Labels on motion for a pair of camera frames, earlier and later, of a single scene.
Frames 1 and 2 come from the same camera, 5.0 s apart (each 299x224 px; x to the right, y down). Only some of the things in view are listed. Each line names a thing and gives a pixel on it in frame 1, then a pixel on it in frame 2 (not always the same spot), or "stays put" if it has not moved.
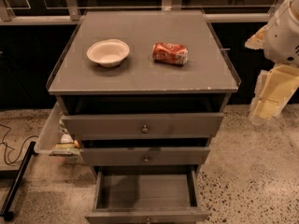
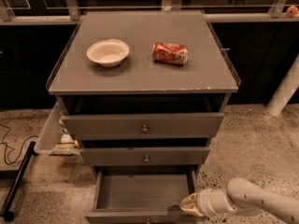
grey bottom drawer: (147, 195) stays put
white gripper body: (282, 40) -> (203, 201)
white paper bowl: (108, 53) stays put
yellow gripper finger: (275, 88) -> (189, 205)
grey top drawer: (187, 125) stays put
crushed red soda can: (170, 53) stays put
